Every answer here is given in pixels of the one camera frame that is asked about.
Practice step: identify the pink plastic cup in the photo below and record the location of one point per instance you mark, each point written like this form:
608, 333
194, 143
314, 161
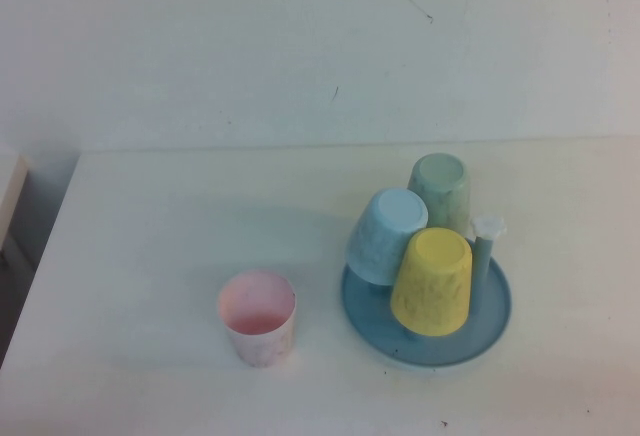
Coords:
257, 316

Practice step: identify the light blue plastic cup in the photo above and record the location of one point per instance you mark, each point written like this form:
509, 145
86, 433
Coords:
385, 236

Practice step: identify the green plastic cup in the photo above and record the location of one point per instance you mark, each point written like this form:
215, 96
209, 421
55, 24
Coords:
442, 191

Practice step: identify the yellow plastic cup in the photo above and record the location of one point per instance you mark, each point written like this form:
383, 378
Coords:
432, 286

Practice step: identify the blue round cup stand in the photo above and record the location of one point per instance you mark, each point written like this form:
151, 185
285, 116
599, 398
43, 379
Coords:
492, 316

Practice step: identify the beige furniture board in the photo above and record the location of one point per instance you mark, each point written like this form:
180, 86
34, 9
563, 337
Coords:
11, 196

